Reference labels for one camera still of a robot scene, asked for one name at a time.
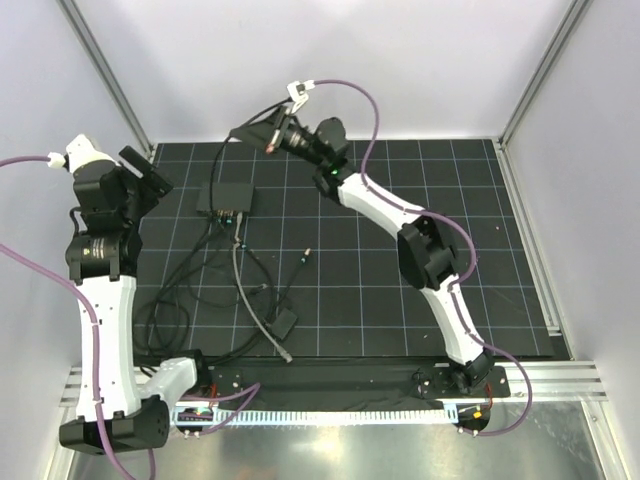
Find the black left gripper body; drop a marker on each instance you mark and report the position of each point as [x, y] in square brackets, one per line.
[145, 192]

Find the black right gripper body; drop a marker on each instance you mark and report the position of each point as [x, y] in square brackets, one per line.
[298, 141]

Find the black network switch box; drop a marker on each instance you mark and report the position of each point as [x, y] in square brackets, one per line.
[225, 198]

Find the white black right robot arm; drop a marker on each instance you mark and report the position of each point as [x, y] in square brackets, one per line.
[427, 254]

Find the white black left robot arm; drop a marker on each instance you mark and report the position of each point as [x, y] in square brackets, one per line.
[114, 414]

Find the black grid mat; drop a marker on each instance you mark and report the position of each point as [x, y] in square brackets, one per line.
[203, 279]

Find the small black adapter box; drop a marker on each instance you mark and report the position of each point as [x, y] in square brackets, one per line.
[284, 323]

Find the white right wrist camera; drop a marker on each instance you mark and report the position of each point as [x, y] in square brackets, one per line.
[299, 94]

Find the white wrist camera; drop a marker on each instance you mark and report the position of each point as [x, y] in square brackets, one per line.
[80, 152]
[299, 94]

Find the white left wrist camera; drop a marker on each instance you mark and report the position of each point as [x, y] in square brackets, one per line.
[80, 152]

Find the left aluminium corner post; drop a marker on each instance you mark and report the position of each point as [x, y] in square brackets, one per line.
[89, 43]

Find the aluminium corner post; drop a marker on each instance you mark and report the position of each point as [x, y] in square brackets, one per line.
[89, 43]
[570, 21]

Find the white slotted cable duct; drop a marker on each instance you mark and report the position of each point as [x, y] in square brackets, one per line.
[208, 418]

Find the right aluminium corner post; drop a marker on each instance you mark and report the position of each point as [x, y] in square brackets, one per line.
[570, 21]

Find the aluminium front frame rail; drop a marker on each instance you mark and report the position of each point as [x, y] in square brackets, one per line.
[539, 381]

